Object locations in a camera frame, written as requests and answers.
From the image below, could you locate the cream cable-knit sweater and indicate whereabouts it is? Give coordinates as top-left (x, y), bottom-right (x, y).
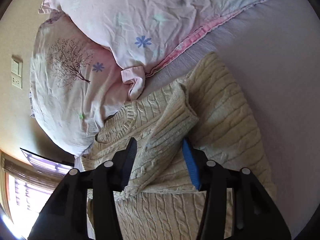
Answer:
top-left (80, 52), bottom-right (276, 239)

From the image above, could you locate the brown window curtain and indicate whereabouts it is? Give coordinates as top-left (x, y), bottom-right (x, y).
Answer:
top-left (1, 154), bottom-right (62, 191)

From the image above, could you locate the black flat screen television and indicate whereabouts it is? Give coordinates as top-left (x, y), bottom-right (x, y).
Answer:
top-left (20, 148), bottom-right (74, 177)

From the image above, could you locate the white tree-print pillow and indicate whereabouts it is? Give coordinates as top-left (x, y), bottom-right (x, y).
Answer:
top-left (30, 11), bottom-right (130, 156)

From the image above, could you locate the lavender bed sheet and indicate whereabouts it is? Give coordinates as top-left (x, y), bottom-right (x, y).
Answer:
top-left (143, 0), bottom-right (319, 237)

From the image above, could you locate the pink floral pillow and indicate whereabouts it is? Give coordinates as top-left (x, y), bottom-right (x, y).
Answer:
top-left (39, 0), bottom-right (268, 100)

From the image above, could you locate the white wall switch socket panel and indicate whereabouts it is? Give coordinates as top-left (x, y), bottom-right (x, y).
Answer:
top-left (11, 55), bottom-right (23, 89)

